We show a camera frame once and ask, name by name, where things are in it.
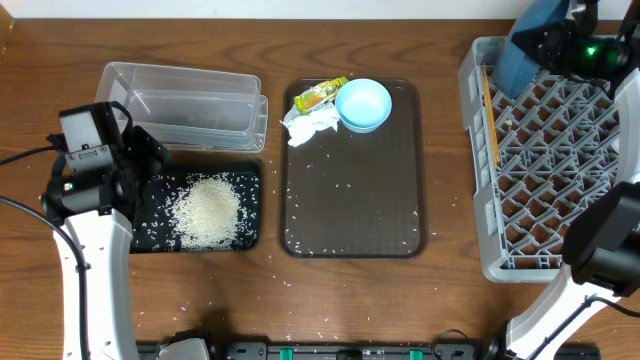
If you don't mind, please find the dark blue plate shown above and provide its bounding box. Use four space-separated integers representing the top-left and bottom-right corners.
493 0 569 99

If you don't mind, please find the pile of white rice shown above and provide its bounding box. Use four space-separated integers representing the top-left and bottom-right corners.
137 171 260 252

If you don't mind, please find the white tissue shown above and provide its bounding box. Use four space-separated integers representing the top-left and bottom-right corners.
281 103 340 147

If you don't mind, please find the green yellow snack wrapper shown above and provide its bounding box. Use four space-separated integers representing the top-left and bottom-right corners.
294 76 349 115

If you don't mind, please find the light blue bowl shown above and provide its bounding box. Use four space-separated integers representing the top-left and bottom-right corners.
335 78 392 133

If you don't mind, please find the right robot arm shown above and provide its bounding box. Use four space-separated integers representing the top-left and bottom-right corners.
496 20 639 359

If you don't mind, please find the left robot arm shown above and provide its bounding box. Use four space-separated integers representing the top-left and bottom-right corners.
41 124 170 359

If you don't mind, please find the grey dishwasher rack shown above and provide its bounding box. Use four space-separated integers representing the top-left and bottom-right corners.
458 36 620 283

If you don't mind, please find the black plastic bin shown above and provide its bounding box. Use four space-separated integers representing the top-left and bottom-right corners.
128 160 262 255

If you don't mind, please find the clear plastic bin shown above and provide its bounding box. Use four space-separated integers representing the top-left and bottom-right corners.
95 62 268 153

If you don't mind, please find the brown serving tray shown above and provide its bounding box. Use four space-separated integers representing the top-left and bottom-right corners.
278 79 428 259

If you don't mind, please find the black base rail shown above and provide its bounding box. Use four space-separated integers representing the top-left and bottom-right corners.
206 342 483 360

